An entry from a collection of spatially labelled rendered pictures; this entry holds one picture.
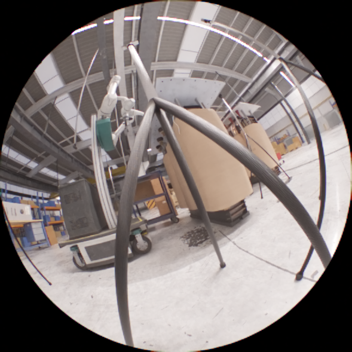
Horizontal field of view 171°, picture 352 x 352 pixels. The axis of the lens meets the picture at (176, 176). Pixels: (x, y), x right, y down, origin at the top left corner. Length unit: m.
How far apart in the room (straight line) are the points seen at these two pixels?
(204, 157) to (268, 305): 0.92
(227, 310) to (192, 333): 0.14
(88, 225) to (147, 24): 4.64
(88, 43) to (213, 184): 9.99
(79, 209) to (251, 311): 1.28
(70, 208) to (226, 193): 1.34
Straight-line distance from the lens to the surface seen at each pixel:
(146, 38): 4.47
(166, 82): 1.17
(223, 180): 0.89
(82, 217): 1.19
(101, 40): 6.47
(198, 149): 0.93
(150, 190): 1.93
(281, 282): 0.53
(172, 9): 10.34
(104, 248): 1.10
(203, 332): 0.47
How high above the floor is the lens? 0.43
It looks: 9 degrees up
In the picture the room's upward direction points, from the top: 20 degrees counter-clockwise
